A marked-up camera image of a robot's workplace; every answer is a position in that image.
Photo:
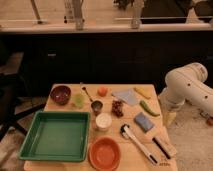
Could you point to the small orange apple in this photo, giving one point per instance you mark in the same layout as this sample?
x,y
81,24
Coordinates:
x,y
102,91

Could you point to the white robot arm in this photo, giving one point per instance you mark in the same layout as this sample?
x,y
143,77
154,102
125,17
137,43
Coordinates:
x,y
187,83

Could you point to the small green cup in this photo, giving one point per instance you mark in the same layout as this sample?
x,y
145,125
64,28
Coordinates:
x,y
78,100

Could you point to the white lidded cup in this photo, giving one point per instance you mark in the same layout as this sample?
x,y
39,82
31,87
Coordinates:
x,y
103,121

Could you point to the purple grape bunch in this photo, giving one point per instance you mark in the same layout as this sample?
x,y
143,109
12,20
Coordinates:
x,y
117,106

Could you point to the metal spoon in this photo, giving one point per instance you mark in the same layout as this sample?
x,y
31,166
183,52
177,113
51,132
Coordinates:
x,y
85,90

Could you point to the grey cloth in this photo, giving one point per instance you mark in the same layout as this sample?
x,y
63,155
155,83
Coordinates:
x,y
127,96

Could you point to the yellow corn cob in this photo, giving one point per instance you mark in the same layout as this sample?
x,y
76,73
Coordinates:
x,y
142,92

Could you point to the green chili pepper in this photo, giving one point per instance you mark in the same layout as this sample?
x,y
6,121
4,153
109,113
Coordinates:
x,y
145,106

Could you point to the dark red bowl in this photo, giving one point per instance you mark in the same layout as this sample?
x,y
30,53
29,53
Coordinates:
x,y
60,94

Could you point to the blue sponge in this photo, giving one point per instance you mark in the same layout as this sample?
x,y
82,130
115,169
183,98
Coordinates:
x,y
144,122

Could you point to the orange plastic bowl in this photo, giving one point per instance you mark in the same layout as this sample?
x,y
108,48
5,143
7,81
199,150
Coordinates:
x,y
104,154

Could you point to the green plastic tray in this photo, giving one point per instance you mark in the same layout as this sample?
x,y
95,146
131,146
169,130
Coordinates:
x,y
57,136

